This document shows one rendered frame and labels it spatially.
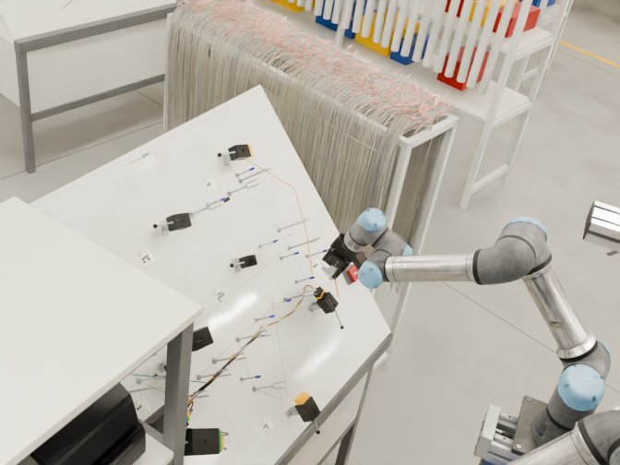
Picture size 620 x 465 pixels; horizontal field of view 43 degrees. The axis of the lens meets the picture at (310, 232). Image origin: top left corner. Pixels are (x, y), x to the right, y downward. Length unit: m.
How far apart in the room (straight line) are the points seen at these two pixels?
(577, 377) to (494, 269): 0.38
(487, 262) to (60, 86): 3.48
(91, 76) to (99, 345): 3.86
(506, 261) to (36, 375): 1.22
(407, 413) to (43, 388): 2.73
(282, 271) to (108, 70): 2.89
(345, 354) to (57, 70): 2.90
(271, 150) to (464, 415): 1.83
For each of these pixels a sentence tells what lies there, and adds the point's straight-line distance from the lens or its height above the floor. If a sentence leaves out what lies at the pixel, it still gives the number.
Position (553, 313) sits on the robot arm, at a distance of 2.27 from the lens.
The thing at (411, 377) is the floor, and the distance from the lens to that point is 4.04.
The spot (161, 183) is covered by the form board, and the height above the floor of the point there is 1.52.
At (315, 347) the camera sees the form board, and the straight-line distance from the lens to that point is 2.64.
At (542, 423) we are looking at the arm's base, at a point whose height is 1.22.
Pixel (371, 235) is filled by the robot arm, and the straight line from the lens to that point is 2.34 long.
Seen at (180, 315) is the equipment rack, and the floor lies 1.85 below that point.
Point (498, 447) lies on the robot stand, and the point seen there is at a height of 1.10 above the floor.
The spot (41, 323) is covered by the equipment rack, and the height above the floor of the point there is 1.85.
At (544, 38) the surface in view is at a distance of 5.25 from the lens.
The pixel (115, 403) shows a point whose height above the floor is 1.62.
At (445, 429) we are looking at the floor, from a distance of 3.87.
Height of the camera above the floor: 2.84
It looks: 36 degrees down
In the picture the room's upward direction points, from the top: 10 degrees clockwise
